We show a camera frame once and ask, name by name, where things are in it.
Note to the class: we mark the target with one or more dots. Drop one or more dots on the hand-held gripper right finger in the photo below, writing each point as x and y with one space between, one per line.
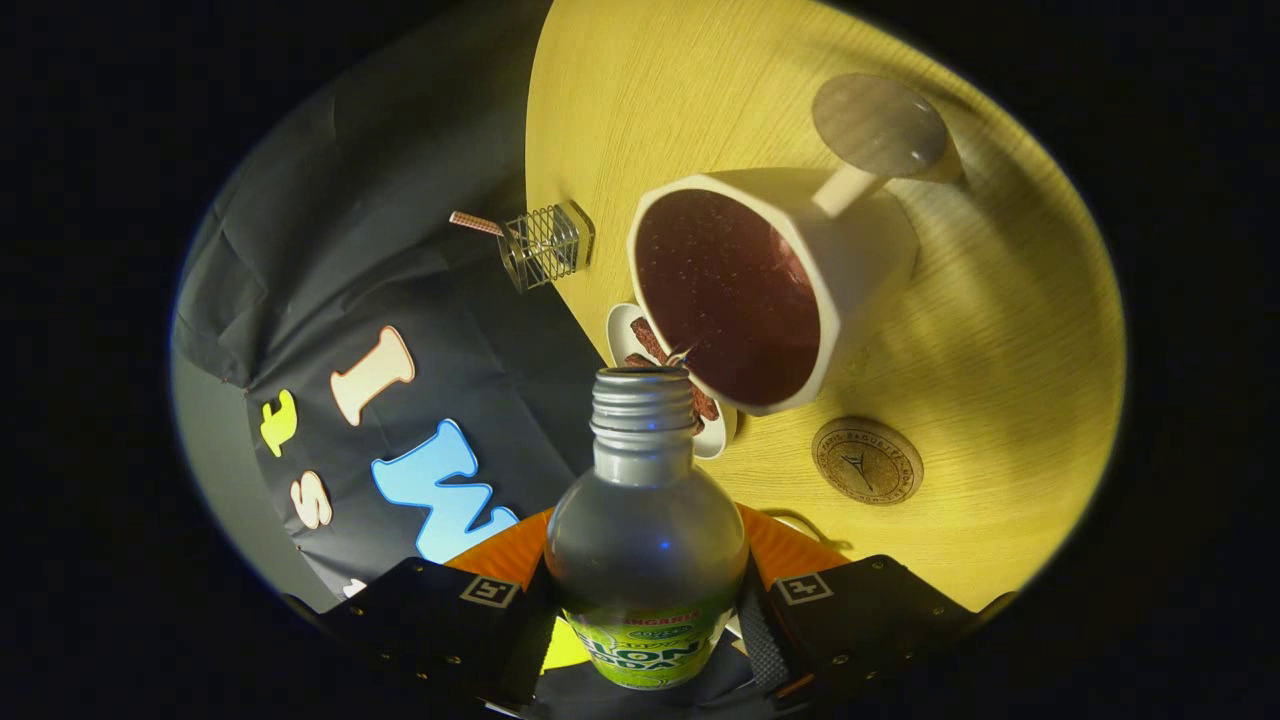
880 620

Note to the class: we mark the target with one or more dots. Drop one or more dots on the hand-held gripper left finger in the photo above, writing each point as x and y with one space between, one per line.
420 620

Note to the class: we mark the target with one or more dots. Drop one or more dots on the round cork coaster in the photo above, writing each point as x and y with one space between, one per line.
867 461

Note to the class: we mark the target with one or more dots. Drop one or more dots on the silver juice bottle green label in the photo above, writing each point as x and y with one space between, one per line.
645 540

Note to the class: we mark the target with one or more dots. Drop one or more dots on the wooden table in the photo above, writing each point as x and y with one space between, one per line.
1000 330

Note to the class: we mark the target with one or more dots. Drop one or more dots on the brown meat slice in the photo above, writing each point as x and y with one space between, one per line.
640 359
648 338

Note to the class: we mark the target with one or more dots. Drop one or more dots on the white oval plate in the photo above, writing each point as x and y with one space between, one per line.
618 335

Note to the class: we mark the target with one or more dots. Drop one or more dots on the pink striped straw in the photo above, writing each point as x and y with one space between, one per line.
475 223

